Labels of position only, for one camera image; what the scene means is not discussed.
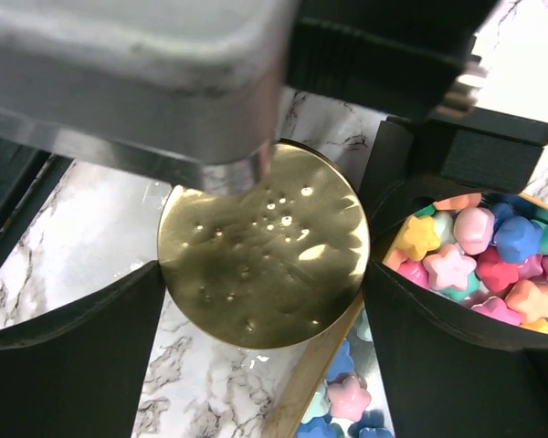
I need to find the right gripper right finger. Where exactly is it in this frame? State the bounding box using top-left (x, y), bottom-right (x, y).
top-left (363, 262), bottom-right (548, 437)

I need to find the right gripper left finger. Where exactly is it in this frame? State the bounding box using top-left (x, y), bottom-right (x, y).
top-left (0, 262), bottom-right (165, 437)

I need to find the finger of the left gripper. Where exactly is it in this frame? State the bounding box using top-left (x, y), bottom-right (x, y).
top-left (359, 116), bottom-right (548, 237)

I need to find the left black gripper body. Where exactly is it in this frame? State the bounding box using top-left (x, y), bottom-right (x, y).
top-left (286, 0), bottom-right (498, 120)

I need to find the tin of pastel star candies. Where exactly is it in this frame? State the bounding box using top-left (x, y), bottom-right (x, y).
top-left (263, 194), bottom-right (548, 437)

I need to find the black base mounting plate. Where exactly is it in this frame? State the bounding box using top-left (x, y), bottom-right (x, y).
top-left (0, 139), bottom-right (71, 268)

